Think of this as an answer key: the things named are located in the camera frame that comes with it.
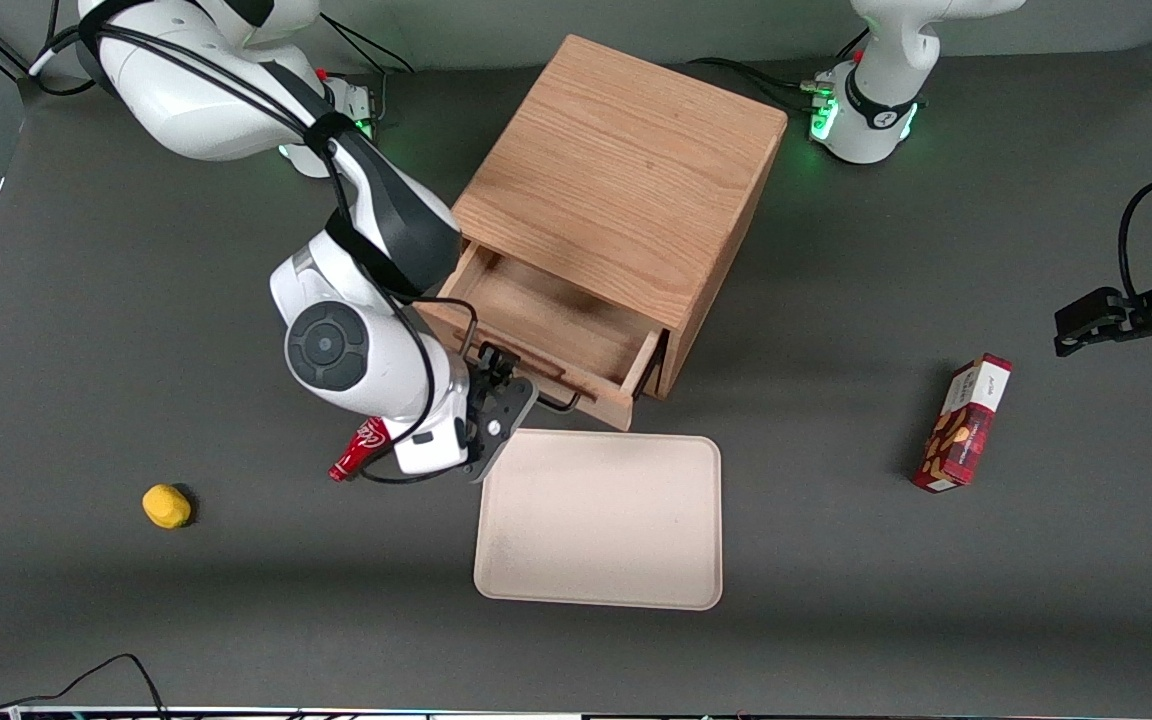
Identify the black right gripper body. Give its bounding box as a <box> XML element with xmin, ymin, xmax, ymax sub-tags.
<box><xmin>456</xmin><ymin>374</ymin><xmax>541</xmax><ymax>484</ymax></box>

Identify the black metal drawer handle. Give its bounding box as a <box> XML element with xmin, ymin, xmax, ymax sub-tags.
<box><xmin>519</xmin><ymin>375</ymin><xmax>584</xmax><ymax>414</ymax></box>

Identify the wooden drawer with handle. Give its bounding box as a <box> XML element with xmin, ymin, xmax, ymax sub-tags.
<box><xmin>414</xmin><ymin>242</ymin><xmax>664</xmax><ymax>433</ymax></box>

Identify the wooden drawer cabinet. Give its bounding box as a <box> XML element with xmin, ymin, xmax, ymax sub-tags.
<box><xmin>451</xmin><ymin>33</ymin><xmax>790</xmax><ymax>402</ymax></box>

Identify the red cola bottle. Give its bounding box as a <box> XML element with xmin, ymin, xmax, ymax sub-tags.
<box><xmin>327</xmin><ymin>414</ymin><xmax>394</xmax><ymax>484</ymax></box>

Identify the beige plastic tray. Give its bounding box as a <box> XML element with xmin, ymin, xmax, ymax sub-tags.
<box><xmin>473</xmin><ymin>428</ymin><xmax>724</xmax><ymax>612</ymax></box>

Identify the red cookie box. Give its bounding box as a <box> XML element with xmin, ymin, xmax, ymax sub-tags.
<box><xmin>912</xmin><ymin>353</ymin><xmax>1014</xmax><ymax>494</ymax></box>

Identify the yellow lemon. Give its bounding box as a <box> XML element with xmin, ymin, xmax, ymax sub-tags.
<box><xmin>142</xmin><ymin>484</ymin><xmax>193</xmax><ymax>530</ymax></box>

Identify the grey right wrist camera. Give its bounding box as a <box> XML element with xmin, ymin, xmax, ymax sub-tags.
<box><xmin>389</xmin><ymin>408</ymin><xmax>470</xmax><ymax>477</ymax></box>

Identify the black cable at right base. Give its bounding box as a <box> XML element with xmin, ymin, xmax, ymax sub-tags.
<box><xmin>318</xmin><ymin>14</ymin><xmax>419</xmax><ymax>121</ymax></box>

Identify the black cable at base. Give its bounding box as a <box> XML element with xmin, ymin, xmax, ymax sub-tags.
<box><xmin>318</xmin><ymin>14</ymin><xmax>419</xmax><ymax>121</ymax></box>
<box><xmin>686</xmin><ymin>28</ymin><xmax>872</xmax><ymax>113</ymax></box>

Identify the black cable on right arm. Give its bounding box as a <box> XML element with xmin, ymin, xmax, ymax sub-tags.
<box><xmin>29</xmin><ymin>0</ymin><xmax>483</xmax><ymax>487</ymax></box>

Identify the black cable at left base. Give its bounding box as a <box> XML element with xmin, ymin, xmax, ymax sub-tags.
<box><xmin>686</xmin><ymin>28</ymin><xmax>872</xmax><ymax>113</ymax></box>

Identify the black cable at table edge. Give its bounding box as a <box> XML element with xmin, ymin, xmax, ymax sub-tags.
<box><xmin>0</xmin><ymin>630</ymin><xmax>173</xmax><ymax>720</ymax></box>

